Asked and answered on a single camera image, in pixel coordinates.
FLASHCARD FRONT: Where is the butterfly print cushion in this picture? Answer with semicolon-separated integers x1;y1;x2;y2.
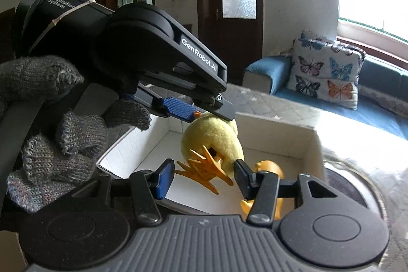
286;38;366;111

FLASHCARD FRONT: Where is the grey cardboard box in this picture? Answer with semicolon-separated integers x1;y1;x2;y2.
96;111;329;218

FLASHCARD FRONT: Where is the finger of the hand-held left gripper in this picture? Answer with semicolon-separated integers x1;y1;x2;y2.
135;83;196;123
140;20;237;122

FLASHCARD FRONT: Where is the blue sofa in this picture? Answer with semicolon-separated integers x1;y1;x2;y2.
244;54;408;142

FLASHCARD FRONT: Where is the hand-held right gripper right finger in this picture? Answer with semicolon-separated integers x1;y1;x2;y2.
234;160;338;226

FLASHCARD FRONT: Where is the yellow plush chick toy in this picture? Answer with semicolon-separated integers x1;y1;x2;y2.
175;111;244;194

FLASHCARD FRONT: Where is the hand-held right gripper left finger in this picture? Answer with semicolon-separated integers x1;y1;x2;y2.
72;159;175;225

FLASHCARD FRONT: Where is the tan rubber band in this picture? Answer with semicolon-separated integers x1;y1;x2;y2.
49;0;113;29

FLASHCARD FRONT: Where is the person's left hand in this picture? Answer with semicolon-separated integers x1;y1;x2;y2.
0;55;150;212

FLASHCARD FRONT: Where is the grey quilted star table cover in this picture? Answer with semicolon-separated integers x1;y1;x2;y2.
223;83;323;132

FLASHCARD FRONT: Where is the dark wooden door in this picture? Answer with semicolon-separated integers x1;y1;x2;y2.
194;0;264;84

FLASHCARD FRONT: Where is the orange rubber duck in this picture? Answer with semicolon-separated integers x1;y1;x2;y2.
239;160;284;222

